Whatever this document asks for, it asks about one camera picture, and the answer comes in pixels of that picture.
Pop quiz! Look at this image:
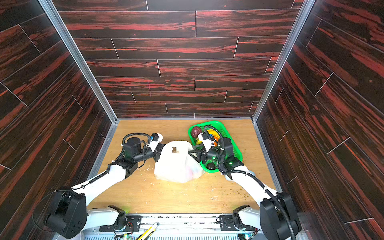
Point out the yellow utility knife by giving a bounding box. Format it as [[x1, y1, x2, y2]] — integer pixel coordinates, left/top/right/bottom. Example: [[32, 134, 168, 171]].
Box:
[[137, 222, 160, 240]]

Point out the purple passion fruit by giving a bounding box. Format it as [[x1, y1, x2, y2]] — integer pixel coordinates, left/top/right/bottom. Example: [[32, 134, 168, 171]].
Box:
[[190, 126, 203, 138]]

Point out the dark purple fruit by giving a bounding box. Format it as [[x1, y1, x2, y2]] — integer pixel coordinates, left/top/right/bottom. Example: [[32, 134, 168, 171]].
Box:
[[206, 163, 217, 170]]

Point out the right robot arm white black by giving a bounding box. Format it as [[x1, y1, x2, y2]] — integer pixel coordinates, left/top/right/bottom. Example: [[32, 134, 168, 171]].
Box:
[[188, 137, 302, 240]]

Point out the green plastic basket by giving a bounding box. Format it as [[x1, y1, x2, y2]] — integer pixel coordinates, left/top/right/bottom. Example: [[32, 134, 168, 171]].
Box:
[[189, 121, 243, 161]]

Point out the white plastic bag orange print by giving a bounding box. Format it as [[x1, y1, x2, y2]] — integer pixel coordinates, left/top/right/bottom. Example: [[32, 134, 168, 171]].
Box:
[[154, 141, 205, 183]]

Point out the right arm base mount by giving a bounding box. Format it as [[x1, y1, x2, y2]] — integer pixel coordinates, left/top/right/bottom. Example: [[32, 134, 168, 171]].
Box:
[[216, 205, 261, 231]]

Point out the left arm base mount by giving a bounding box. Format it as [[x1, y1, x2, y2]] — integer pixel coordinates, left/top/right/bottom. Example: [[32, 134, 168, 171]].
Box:
[[99, 206, 142, 232]]

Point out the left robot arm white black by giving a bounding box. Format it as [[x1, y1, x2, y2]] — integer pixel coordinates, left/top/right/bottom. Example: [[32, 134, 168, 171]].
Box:
[[43, 133, 164, 239]]

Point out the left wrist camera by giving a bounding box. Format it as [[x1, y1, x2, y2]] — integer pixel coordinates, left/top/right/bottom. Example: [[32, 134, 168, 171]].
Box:
[[149, 133, 164, 153]]

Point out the yellow banana bunch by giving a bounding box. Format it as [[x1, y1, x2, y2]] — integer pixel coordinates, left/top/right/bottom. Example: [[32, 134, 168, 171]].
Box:
[[196, 129, 221, 145]]

